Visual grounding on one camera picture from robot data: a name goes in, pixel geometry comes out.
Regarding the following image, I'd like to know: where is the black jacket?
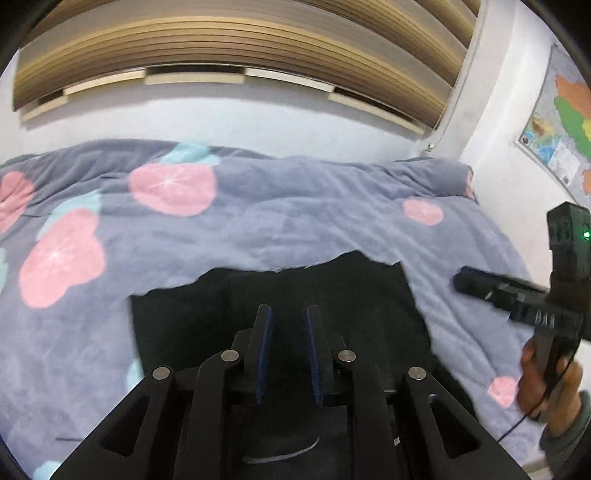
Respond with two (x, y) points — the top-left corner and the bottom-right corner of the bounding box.
(129, 250), (477, 480)

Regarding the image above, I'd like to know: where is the grey sleeve forearm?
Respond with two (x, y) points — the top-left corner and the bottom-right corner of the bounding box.
(540, 391), (591, 479)

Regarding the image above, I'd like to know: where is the person's right hand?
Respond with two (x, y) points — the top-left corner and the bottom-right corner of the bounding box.
(517, 336), (585, 437)

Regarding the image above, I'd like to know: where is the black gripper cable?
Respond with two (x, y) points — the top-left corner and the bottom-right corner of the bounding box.
(496, 340), (583, 443)

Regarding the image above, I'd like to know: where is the wooden slatted headboard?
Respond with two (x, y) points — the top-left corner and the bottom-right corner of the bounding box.
(12, 1), (481, 133)

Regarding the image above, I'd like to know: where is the colourful wall map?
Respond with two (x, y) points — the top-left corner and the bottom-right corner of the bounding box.
(518, 45), (590, 208)

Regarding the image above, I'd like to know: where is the grey floral duvet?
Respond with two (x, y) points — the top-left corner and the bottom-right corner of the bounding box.
(1, 140), (540, 479)

